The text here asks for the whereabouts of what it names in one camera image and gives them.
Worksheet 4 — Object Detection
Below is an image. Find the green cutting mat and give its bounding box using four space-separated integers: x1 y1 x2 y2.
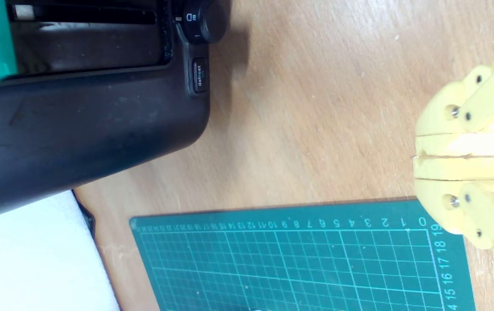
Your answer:
129 198 476 311

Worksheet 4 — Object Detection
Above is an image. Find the black two-slot toaster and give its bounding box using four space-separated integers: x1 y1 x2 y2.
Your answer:
0 0 232 225

